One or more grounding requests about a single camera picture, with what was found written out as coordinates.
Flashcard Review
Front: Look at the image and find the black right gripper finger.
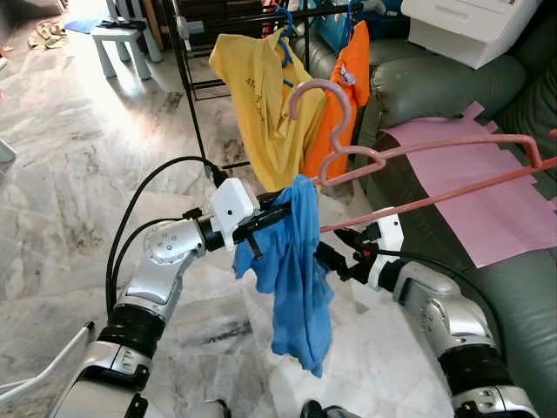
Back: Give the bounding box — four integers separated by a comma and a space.
315, 242, 353, 278

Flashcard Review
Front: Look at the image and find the blue shirt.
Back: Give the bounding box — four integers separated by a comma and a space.
232, 174, 336, 379

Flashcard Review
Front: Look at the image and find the blue plastic hanger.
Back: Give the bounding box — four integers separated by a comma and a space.
339, 0, 362, 44
272, 7, 297, 66

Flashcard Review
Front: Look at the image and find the yellow polo shirt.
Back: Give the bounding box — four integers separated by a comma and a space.
209, 33, 330, 192

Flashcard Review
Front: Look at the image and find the orange shirt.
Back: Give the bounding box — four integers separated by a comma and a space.
303, 22, 372, 182

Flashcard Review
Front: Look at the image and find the black metal clothes rack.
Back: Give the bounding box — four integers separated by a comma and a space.
165, 0, 410, 171

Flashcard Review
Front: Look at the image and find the pink foam mat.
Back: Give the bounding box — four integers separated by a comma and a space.
381, 101, 557, 269

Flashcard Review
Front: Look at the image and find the robot right leg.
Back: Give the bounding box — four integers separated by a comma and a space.
300, 399, 362, 418

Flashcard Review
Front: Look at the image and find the robot leg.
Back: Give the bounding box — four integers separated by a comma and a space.
187, 399, 232, 418
300, 399, 362, 418

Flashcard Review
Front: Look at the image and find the robot left leg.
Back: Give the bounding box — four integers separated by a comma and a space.
187, 399, 232, 418

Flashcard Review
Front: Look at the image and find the blue fabric bag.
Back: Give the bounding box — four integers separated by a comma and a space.
315, 0, 410, 53

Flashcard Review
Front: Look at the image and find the white plastic storage box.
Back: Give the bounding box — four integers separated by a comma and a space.
400, 0, 542, 69

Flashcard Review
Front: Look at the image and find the blue floor mat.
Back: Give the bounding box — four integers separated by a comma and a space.
65, 19, 110, 36

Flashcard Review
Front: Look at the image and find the brown crumpled paper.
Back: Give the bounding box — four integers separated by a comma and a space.
28, 22, 69, 51

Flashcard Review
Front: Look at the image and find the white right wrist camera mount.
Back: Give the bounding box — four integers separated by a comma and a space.
367, 214, 406, 291

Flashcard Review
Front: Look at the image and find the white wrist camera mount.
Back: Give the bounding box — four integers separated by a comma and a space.
367, 214, 406, 291
209, 178, 260, 252

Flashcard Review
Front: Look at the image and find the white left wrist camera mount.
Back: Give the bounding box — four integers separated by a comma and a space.
209, 178, 260, 252

